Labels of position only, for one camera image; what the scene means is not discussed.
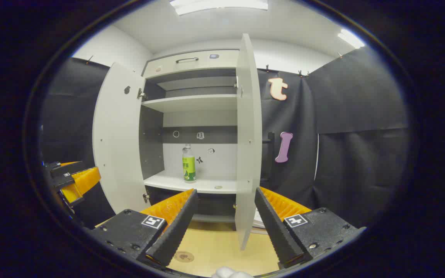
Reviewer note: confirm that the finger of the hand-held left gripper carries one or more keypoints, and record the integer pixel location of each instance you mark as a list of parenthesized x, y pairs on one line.
[(68, 169), (83, 181)]

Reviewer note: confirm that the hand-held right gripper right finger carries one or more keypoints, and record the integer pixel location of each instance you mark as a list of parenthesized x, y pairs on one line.
[(274, 227)]

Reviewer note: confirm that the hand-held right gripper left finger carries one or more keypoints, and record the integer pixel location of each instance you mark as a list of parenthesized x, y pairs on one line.
[(176, 231)]

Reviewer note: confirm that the white cabinet door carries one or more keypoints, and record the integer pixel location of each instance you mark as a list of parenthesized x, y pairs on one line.
[(118, 146), (248, 135)]

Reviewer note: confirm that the green label bottle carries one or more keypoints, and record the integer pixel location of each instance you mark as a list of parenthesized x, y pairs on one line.
[(189, 168)]

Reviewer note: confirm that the white cabinet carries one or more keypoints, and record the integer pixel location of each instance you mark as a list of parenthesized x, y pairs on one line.
[(191, 103)]

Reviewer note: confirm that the metal door hinge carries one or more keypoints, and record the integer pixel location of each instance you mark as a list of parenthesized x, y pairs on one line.
[(236, 85), (141, 94), (145, 197)]

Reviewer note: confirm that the white picture booklet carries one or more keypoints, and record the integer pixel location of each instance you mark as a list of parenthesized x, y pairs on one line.
[(259, 226)]

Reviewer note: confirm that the black backdrop cloth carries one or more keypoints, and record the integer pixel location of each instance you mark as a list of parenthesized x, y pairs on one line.
[(354, 154)]

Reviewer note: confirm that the small ceiling light panel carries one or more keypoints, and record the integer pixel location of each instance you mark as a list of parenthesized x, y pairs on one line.
[(350, 38)]

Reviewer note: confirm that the large ceiling light panel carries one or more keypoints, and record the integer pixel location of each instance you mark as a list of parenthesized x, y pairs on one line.
[(218, 4)]

